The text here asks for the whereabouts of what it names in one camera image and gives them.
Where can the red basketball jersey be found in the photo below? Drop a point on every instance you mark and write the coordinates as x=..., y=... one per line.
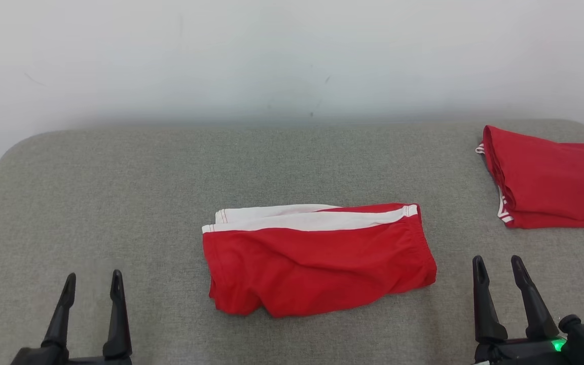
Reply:
x=555, y=182

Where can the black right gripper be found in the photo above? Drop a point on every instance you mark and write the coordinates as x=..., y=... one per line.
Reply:
x=517, y=352

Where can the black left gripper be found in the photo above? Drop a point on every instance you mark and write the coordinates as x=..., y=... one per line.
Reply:
x=53, y=357

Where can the red shorts with white stripe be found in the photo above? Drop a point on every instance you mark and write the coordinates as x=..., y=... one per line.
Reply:
x=317, y=268

